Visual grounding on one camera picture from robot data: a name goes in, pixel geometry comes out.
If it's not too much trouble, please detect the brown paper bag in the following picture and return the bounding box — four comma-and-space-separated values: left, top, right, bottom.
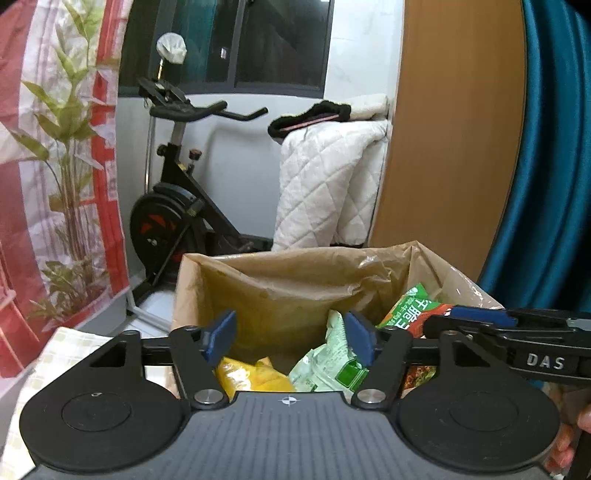
172, 240, 506, 402

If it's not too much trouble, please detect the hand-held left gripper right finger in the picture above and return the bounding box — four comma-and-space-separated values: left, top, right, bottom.
345, 311, 505, 410

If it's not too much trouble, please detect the yellow snack packet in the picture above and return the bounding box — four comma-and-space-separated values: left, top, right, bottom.
216, 355, 296, 394

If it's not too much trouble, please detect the black exercise bike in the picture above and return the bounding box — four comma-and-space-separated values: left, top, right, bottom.
126, 76, 274, 325

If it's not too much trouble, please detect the white plastic bag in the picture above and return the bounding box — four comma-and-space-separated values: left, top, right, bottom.
156, 33, 188, 66

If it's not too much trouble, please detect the black pink cloth item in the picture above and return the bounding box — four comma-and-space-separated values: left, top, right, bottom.
268, 100, 353, 145

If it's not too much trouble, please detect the green checkered tablecloth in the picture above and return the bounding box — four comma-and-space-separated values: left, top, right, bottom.
18, 325, 180, 408

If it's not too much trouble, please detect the wooden panel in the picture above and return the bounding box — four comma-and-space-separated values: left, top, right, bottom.
369, 0, 527, 288

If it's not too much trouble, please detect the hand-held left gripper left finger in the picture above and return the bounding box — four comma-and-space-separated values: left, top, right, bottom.
88, 310, 238, 410

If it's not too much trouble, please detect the person's right hand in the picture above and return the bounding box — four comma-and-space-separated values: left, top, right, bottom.
545, 383, 591, 474

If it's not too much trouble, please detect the light green snack packet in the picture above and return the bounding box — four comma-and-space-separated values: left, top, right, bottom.
288, 310, 370, 394

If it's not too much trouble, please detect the cream fleece cloth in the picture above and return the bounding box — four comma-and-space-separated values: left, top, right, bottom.
341, 93, 389, 123

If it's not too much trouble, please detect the dark window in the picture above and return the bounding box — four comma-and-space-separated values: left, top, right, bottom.
117, 0, 334, 99

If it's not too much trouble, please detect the white quilted blanket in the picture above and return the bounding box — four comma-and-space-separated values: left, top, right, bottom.
270, 119, 391, 253

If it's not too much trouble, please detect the teal curtain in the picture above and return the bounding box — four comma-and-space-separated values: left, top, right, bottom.
475, 0, 591, 315

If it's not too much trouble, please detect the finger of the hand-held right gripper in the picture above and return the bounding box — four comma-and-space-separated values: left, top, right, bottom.
450, 306, 591, 330
423, 316, 514, 366

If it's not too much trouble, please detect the red printed backdrop cloth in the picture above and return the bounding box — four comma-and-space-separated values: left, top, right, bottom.
0, 0, 133, 380

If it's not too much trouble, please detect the green red snack packet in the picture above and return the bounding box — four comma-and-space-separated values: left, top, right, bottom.
376, 282, 462, 398

